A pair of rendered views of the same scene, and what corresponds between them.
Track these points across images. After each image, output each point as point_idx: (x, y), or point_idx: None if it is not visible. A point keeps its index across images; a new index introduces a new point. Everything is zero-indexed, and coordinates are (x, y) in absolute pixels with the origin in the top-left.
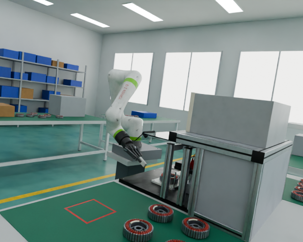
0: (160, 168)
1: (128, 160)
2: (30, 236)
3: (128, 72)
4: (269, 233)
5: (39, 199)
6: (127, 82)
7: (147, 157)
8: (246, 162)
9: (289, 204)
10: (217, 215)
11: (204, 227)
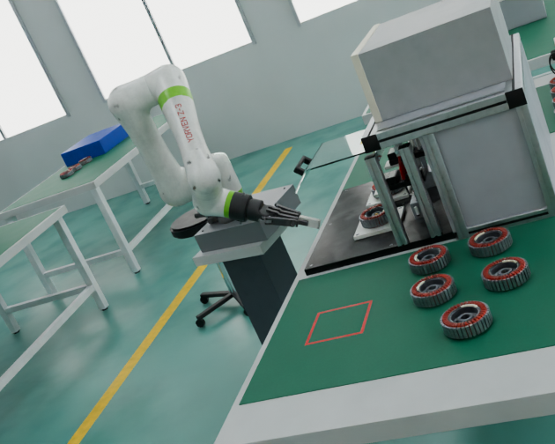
0: (333, 215)
1: (256, 242)
2: (327, 383)
3: (154, 77)
4: None
5: (254, 365)
6: (173, 100)
7: None
8: (504, 114)
9: None
10: (501, 210)
11: (501, 233)
